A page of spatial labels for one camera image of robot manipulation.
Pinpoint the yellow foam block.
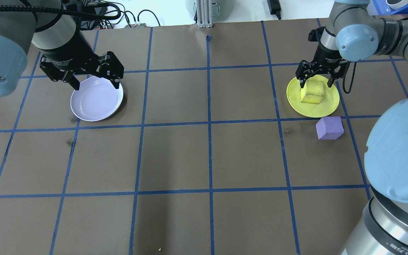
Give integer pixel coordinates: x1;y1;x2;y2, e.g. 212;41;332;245
300;80;326;105

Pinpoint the purple foam block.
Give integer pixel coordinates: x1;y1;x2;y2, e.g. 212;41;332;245
315;116;345;141

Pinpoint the light purple plastic plate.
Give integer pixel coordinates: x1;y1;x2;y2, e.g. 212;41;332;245
70;75;124;123

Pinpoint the yellow plastic plate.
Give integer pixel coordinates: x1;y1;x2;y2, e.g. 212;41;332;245
286;73;341;119

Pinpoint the black power adapter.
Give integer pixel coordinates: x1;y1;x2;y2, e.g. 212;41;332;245
267;0;283;21

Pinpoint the white printed mug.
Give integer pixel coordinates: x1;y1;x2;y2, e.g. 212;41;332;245
385;0;407;10

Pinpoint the grey pot with glass lid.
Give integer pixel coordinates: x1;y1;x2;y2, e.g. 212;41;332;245
184;0;233;15

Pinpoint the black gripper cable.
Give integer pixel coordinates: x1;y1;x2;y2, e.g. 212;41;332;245
341;61;357;95

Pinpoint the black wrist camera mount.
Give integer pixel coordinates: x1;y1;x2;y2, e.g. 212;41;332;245
308;27;324;44

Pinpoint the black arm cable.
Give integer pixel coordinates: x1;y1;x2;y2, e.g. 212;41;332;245
0;0;122;21

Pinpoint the aluminium profile post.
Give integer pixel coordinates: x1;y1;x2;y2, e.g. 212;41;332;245
196;0;215;29

